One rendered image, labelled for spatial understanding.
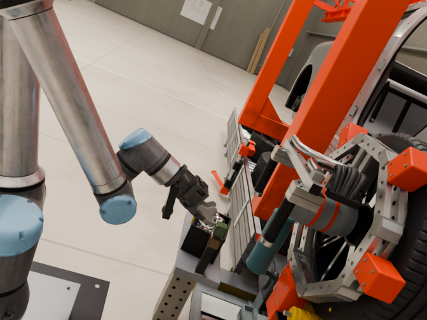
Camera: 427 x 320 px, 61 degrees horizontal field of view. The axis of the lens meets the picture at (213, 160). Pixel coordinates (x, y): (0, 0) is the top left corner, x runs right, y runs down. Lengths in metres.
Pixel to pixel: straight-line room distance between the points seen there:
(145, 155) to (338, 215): 0.62
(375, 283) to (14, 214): 0.86
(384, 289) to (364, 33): 1.04
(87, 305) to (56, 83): 0.76
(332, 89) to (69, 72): 1.14
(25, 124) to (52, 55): 0.25
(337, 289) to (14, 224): 0.83
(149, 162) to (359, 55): 1.01
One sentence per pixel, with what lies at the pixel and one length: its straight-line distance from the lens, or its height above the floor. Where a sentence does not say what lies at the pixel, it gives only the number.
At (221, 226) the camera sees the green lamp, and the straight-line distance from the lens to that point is 1.24.
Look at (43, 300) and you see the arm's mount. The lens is 1.15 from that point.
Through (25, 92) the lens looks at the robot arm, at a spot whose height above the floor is 0.92.
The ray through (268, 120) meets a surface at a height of 0.66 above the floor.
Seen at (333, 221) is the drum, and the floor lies 0.85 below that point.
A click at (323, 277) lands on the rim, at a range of 1.41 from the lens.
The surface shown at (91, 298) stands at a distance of 1.34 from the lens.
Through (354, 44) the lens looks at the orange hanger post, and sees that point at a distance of 1.66.
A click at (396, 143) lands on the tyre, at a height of 1.14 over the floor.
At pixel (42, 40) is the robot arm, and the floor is 1.07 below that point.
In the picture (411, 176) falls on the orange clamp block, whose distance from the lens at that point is 1.05.
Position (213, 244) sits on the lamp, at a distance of 1.27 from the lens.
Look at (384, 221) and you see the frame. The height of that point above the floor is 0.97.
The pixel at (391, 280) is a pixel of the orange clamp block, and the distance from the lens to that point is 1.00.
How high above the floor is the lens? 1.22
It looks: 18 degrees down
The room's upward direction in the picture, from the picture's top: 25 degrees clockwise
